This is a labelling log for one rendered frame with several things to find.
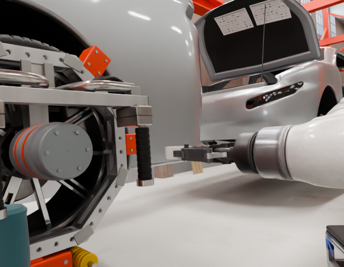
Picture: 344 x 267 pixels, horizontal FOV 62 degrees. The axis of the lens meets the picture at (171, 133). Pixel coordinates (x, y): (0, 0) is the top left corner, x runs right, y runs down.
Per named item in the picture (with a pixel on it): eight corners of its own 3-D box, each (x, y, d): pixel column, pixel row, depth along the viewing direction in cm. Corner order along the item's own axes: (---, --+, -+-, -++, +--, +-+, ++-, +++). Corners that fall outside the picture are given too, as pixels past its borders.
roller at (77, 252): (59, 249, 105) (58, 233, 105) (103, 272, 84) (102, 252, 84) (43, 254, 101) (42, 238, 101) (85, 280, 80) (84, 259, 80)
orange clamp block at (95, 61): (86, 85, 94) (99, 64, 97) (99, 80, 88) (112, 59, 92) (69, 70, 90) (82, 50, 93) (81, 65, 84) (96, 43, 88)
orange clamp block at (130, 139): (113, 154, 100) (133, 152, 106) (127, 155, 94) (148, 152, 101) (112, 134, 100) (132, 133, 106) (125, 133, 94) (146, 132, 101)
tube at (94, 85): (100, 105, 89) (98, 70, 89) (141, 96, 75) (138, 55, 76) (43, 103, 76) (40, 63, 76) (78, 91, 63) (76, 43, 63)
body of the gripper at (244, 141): (252, 177, 47) (206, 175, 54) (274, 170, 54) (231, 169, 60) (249, 132, 47) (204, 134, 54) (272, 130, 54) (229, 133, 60)
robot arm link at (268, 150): (307, 176, 50) (274, 175, 54) (303, 124, 50) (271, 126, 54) (285, 185, 43) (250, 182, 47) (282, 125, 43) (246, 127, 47)
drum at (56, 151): (59, 173, 85) (56, 125, 85) (98, 177, 70) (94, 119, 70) (6, 180, 75) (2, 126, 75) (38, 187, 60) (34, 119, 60)
